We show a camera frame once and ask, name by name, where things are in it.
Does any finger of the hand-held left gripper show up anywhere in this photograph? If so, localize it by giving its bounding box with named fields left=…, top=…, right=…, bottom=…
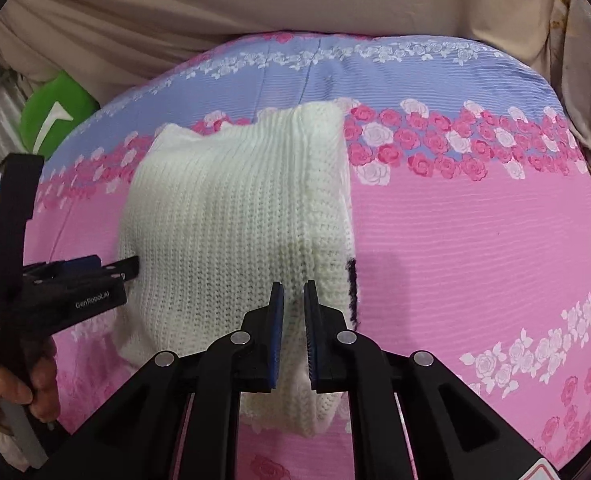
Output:
left=78, top=255, right=141, bottom=282

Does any green bag with white arrow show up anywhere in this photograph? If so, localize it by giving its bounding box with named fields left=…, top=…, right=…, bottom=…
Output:
left=20, top=71, right=101, bottom=162

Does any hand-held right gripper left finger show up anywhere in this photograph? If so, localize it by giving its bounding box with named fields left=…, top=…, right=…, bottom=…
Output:
left=50, top=281, right=286, bottom=480

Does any person's left hand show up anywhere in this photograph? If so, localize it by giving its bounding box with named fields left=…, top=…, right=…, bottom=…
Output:
left=0, top=342, right=62, bottom=423

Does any pink floral bed sheet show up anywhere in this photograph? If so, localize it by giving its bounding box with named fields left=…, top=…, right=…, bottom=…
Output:
left=22, top=30, right=591, bottom=480

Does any white knit sweater striped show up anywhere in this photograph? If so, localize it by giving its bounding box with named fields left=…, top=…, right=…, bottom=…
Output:
left=114, top=101, right=360, bottom=438

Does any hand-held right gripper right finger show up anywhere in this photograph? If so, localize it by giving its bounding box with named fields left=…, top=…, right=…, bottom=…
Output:
left=303, top=280, right=541, bottom=480

